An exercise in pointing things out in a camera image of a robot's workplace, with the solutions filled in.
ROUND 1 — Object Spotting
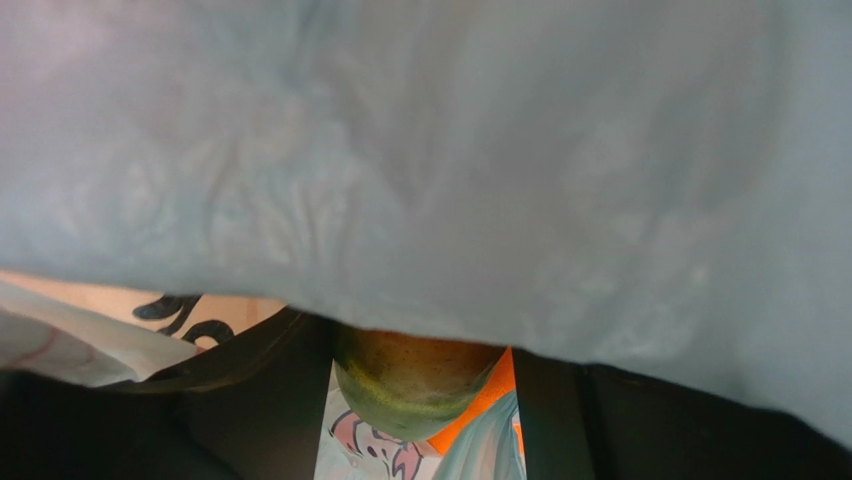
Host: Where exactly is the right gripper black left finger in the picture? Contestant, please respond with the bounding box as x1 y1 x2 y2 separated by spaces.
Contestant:
106 307 337 480

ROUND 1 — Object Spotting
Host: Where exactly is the green fake mango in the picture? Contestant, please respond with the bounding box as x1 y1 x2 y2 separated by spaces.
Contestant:
333 324 507 441

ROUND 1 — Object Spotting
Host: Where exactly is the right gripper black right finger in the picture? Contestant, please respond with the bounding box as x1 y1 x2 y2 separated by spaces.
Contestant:
512 348 596 480

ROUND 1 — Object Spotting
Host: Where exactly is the light blue plastic bag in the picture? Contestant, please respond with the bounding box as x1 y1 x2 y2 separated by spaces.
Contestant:
1 1 851 479

